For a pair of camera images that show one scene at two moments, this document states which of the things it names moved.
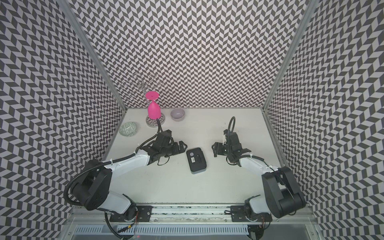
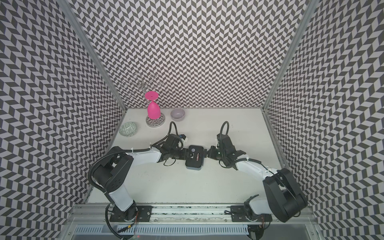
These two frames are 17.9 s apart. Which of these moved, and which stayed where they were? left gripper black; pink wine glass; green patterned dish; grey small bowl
Moved: left gripper black
Stayed: green patterned dish; pink wine glass; grey small bowl
